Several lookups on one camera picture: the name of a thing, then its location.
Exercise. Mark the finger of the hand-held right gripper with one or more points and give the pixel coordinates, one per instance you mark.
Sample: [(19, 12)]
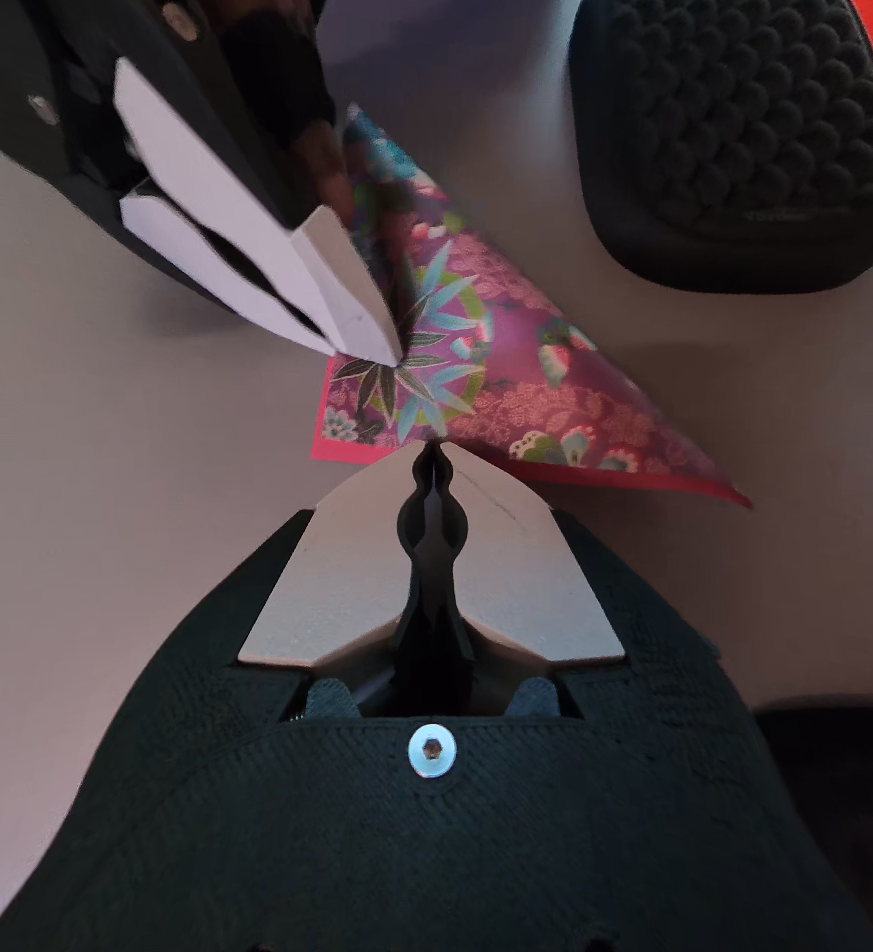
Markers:
[(206, 178), (176, 238)]

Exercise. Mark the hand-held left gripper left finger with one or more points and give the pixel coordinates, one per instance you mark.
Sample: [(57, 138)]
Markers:
[(325, 580)]

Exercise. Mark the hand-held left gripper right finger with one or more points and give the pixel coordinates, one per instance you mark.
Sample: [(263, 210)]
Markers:
[(533, 580)]

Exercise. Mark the floral pink origami paper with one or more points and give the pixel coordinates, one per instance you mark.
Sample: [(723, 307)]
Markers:
[(525, 372)]

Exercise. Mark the black bumpy seat cushion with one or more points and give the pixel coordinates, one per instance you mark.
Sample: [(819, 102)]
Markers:
[(741, 111)]

